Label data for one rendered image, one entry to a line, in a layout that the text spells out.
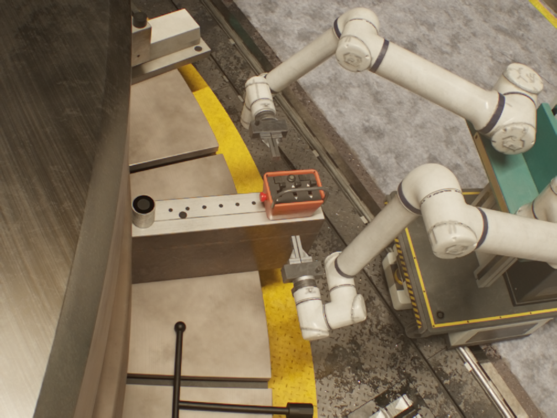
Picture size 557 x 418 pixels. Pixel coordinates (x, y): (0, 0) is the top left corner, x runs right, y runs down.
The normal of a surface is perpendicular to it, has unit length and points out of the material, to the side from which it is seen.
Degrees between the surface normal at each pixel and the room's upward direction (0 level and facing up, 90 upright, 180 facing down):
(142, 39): 90
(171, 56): 0
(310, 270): 7
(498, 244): 68
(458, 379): 0
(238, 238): 90
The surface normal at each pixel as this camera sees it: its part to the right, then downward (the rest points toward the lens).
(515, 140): -0.14, 0.79
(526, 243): 0.41, 0.34
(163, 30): 0.20, -0.51
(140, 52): 0.56, 0.76
